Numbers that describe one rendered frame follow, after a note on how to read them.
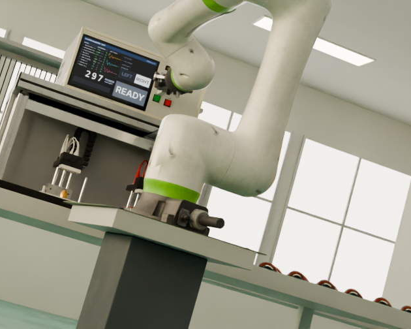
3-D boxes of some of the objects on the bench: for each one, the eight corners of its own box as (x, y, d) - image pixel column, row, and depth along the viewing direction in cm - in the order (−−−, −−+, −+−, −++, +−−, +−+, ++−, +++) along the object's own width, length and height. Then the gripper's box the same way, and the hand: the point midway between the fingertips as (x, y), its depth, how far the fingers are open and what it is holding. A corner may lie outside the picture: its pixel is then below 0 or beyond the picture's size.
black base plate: (222, 256, 226) (225, 248, 226) (-5, 187, 208) (-2, 178, 209) (176, 250, 271) (178, 243, 271) (-15, 192, 253) (-13, 185, 253)
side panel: (-12, 193, 254) (21, 96, 259) (-21, 190, 254) (11, 93, 258) (-16, 195, 281) (13, 107, 286) (-25, 192, 280) (4, 104, 285)
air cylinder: (67, 207, 247) (72, 190, 248) (43, 200, 245) (49, 182, 246) (64, 207, 252) (70, 190, 253) (41, 200, 250) (47, 183, 251)
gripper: (156, 83, 234) (137, 94, 256) (197, 98, 237) (175, 108, 260) (163, 58, 235) (143, 72, 257) (205, 74, 238) (182, 86, 261)
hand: (162, 89), depth 255 cm, fingers closed
